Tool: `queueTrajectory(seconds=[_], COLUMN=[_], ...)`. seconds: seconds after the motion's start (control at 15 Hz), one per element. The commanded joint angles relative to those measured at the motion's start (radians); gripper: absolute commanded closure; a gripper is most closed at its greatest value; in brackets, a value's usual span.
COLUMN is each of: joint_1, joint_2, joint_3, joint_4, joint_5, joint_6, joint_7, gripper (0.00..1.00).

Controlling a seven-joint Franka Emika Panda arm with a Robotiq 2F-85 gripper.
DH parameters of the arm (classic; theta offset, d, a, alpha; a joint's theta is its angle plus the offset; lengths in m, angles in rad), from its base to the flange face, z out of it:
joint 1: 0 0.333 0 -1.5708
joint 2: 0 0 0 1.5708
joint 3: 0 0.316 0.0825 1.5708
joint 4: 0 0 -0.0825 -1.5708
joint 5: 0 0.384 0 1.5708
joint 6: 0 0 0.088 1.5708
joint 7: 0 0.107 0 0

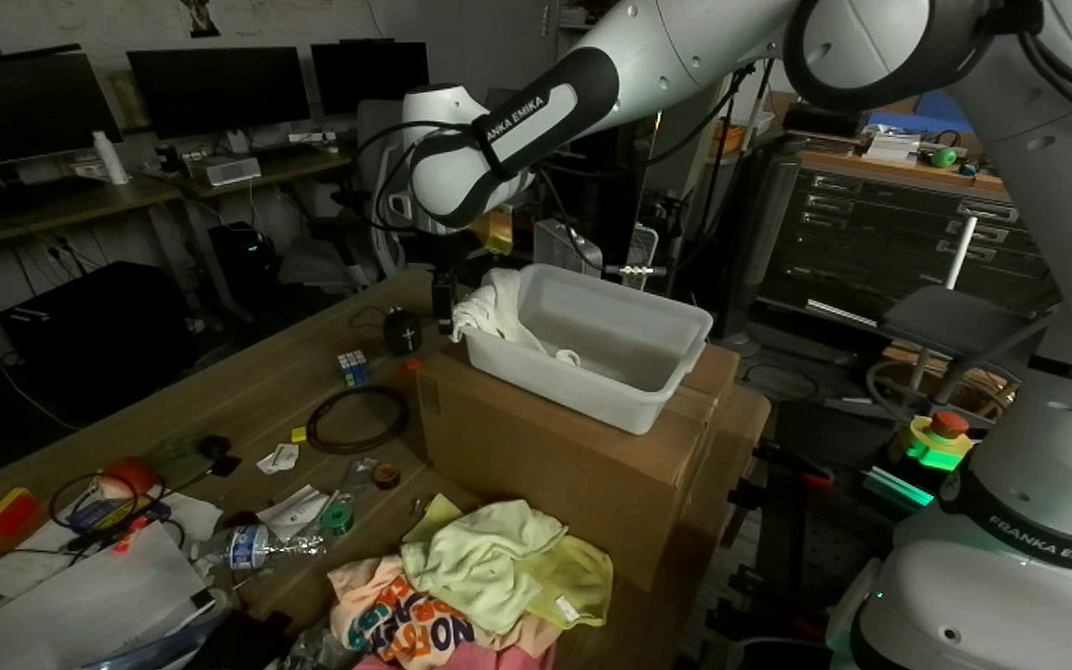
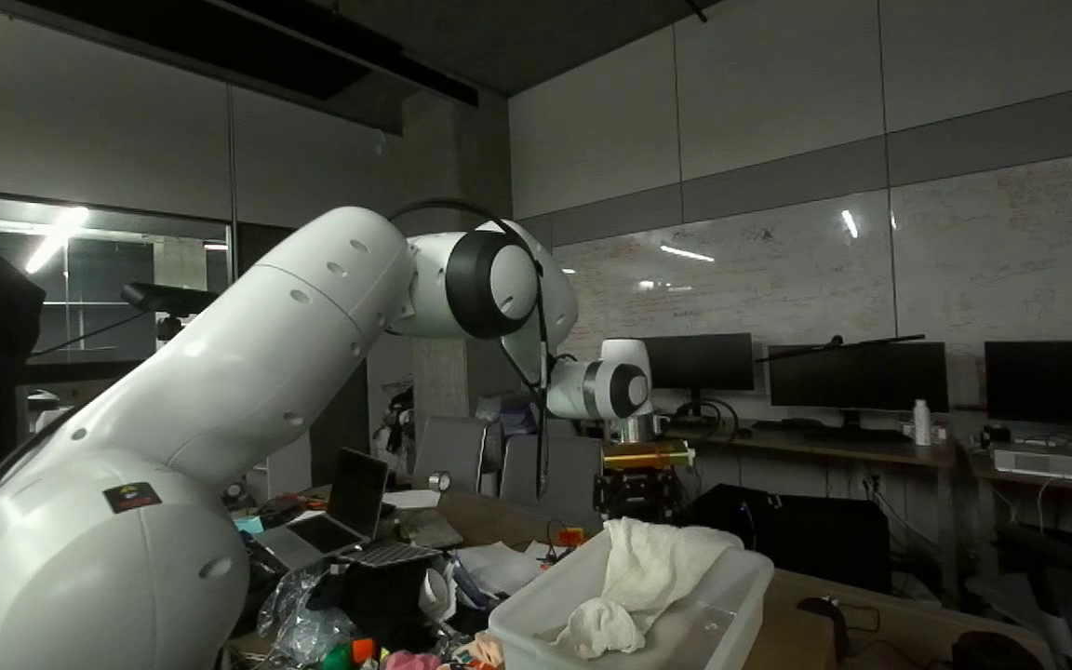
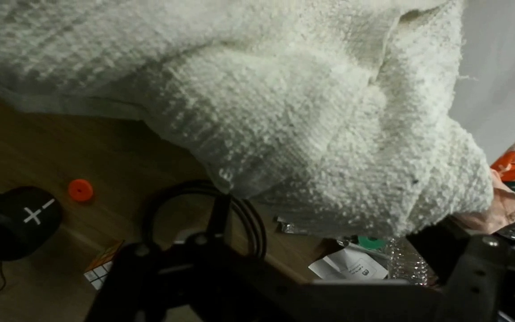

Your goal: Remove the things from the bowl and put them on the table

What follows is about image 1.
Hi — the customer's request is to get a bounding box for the black computer mouse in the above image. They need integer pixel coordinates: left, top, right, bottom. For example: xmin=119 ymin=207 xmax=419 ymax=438
xmin=381 ymin=307 xmax=423 ymax=361

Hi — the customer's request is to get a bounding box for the white plastic bin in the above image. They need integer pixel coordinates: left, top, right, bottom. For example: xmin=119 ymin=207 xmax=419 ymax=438
xmin=459 ymin=261 xmax=718 ymax=438

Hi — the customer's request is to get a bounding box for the black equipment case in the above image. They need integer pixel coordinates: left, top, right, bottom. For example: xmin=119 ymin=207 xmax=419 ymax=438
xmin=0 ymin=257 xmax=207 ymax=421

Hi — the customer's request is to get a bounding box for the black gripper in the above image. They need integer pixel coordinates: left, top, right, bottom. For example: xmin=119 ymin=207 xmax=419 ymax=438
xmin=432 ymin=226 xmax=521 ymax=312

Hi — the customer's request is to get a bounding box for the black computer monitor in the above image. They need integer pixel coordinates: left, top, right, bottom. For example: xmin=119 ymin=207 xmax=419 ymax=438
xmin=0 ymin=45 xmax=119 ymax=178
xmin=122 ymin=45 xmax=315 ymax=142
xmin=308 ymin=39 xmax=435 ymax=119

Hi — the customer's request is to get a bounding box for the wooden office desk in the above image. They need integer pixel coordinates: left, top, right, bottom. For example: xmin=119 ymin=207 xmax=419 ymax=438
xmin=172 ymin=145 xmax=360 ymax=207
xmin=0 ymin=178 xmax=186 ymax=263

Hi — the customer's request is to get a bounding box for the green tape roll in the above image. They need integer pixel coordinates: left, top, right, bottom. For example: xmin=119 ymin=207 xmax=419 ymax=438
xmin=914 ymin=137 xmax=969 ymax=175

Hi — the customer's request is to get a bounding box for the small wall poster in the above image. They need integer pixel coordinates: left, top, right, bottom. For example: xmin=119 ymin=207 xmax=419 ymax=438
xmin=179 ymin=0 xmax=225 ymax=41

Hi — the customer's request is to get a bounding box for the white paper sheet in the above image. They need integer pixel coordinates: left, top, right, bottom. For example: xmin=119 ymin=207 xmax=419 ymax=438
xmin=0 ymin=492 xmax=233 ymax=670

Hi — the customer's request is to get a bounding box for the brown cardboard box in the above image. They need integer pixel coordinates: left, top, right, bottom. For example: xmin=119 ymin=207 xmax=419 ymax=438
xmin=414 ymin=341 xmax=773 ymax=600

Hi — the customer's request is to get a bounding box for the small black object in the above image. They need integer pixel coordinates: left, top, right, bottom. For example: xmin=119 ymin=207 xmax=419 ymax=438
xmin=192 ymin=431 xmax=247 ymax=480

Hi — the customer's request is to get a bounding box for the red round cap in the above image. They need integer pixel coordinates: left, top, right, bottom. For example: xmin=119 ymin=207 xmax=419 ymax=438
xmin=104 ymin=458 xmax=165 ymax=501

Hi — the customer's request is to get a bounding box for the small white device box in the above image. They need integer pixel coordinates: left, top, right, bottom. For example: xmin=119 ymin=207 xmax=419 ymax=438
xmin=201 ymin=152 xmax=268 ymax=193

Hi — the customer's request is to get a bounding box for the orange printed cloth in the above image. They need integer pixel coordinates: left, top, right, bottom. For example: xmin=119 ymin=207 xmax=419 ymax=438
xmin=325 ymin=550 xmax=566 ymax=670

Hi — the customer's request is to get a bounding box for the bright yellow cloth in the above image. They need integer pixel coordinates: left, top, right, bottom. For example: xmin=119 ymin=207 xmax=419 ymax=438
xmin=414 ymin=492 xmax=617 ymax=634

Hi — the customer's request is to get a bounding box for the green lit device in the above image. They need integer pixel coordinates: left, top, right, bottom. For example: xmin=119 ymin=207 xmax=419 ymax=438
xmin=859 ymin=463 xmax=944 ymax=513

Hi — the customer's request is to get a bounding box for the white plastic bottle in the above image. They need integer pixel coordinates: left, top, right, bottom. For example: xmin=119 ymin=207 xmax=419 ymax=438
xmin=91 ymin=128 xmax=134 ymax=190

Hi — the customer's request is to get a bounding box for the white plastic packet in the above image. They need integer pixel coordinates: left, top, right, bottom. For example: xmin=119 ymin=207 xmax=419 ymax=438
xmin=257 ymin=480 xmax=334 ymax=545

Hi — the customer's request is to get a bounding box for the clear plastic container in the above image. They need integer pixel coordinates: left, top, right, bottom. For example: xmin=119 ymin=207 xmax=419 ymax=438
xmin=622 ymin=219 xmax=665 ymax=292
xmin=530 ymin=215 xmax=610 ymax=281

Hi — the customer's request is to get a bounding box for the black tool cabinet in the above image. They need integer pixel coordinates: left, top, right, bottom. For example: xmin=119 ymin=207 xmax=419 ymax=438
xmin=753 ymin=145 xmax=1069 ymax=348

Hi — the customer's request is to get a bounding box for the grey office chair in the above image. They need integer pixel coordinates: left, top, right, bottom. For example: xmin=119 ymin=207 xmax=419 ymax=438
xmin=351 ymin=97 xmax=409 ymax=282

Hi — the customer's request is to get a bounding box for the white paper scrap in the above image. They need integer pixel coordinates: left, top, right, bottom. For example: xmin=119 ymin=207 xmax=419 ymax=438
xmin=254 ymin=438 xmax=306 ymax=480

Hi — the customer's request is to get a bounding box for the clear plastic water bottle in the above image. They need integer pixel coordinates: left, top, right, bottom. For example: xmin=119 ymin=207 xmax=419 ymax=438
xmin=189 ymin=492 xmax=359 ymax=576

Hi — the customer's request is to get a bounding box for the black cable ring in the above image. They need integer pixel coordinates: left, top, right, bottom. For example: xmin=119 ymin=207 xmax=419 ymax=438
xmin=306 ymin=385 xmax=414 ymax=458

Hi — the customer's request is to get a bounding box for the red yellow block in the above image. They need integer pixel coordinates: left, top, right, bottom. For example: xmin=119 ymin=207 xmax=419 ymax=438
xmin=0 ymin=483 xmax=43 ymax=549

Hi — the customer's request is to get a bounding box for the grey stool seat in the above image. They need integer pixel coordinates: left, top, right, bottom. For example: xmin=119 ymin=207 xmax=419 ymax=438
xmin=880 ymin=282 xmax=1052 ymax=375

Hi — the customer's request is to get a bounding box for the small rubik's cube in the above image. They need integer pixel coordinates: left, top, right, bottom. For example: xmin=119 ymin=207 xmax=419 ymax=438
xmin=334 ymin=348 xmax=375 ymax=390

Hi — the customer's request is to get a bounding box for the red emergency stop button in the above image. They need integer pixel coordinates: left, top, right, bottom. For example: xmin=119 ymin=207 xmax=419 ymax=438
xmin=888 ymin=405 xmax=988 ymax=478

